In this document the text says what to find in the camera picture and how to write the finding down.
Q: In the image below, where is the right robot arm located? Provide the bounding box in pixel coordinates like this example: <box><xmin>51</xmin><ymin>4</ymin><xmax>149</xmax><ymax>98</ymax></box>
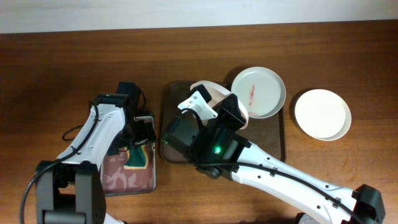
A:
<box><xmin>161</xmin><ymin>83</ymin><xmax>386</xmax><ymax>223</ymax></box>

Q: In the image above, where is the green and yellow sponge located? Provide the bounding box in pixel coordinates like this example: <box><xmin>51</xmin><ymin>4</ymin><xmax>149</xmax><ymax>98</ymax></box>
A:
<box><xmin>124</xmin><ymin>146</ymin><xmax>148</xmax><ymax>169</ymax></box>

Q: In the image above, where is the metal baking tray with water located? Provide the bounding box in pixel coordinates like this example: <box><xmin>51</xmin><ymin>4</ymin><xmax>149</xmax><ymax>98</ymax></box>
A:
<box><xmin>100</xmin><ymin>111</ymin><xmax>157</xmax><ymax>196</ymax></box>

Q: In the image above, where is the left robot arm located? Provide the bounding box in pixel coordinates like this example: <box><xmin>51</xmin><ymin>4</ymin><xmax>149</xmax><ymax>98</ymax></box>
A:
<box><xmin>31</xmin><ymin>82</ymin><xmax>156</xmax><ymax>223</ymax></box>

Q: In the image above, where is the pinkish white plate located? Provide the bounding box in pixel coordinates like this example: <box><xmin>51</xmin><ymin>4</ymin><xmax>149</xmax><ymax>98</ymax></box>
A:
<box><xmin>190</xmin><ymin>80</ymin><xmax>249</xmax><ymax>129</ymax></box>

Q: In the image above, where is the pale green plate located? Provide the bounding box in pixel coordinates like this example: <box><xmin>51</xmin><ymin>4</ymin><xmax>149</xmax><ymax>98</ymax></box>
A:
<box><xmin>231</xmin><ymin>67</ymin><xmax>286</xmax><ymax>119</ymax></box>

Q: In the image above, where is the brown plastic serving tray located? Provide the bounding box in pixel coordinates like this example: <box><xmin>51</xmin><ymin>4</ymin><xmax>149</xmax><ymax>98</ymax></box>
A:
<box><xmin>159</xmin><ymin>81</ymin><xmax>286</xmax><ymax>162</ymax></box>

